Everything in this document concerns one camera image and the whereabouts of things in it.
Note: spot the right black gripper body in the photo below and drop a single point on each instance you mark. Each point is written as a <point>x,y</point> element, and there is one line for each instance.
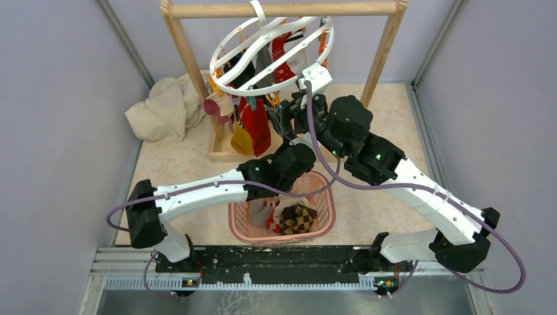
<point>320,117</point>

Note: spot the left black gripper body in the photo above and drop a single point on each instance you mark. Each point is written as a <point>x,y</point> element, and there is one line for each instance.
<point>278,153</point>

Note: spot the pink plastic laundry basket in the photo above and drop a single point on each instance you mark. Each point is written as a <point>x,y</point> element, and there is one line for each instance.
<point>313,184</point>

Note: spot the beige brown sock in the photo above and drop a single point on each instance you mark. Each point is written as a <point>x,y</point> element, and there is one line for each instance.
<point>307,202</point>

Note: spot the red patterned sock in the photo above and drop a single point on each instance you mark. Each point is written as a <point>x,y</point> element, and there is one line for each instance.
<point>279,47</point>

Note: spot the grey sock with striped cuff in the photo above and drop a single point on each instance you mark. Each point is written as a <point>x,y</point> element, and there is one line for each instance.
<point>259,211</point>

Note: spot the brown yellow argyle sock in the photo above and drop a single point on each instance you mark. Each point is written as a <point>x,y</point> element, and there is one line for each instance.
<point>297,220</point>

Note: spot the wooden hanger rack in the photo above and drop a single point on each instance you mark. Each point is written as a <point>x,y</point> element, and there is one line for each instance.
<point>393,10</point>

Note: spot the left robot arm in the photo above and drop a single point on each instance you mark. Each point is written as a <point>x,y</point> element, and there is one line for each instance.
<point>151,209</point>

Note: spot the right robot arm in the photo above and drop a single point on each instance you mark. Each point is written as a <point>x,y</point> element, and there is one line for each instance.
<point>459,239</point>

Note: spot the white round clip hanger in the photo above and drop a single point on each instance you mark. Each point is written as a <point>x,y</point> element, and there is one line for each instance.
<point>241,45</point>

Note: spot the plain red sock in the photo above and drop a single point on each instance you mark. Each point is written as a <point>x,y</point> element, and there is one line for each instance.
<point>256,124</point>

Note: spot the mustard yellow sock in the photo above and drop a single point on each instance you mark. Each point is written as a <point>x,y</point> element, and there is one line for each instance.
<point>241,141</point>

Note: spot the grey black sock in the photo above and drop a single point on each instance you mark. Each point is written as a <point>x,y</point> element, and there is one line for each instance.
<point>263,60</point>

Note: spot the beige crumpled cloth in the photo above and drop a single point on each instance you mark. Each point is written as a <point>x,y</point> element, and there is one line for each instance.
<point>171,108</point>

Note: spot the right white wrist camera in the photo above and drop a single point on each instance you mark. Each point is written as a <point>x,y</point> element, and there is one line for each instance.
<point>318,76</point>

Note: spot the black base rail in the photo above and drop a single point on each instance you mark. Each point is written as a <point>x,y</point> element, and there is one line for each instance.
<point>253,268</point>

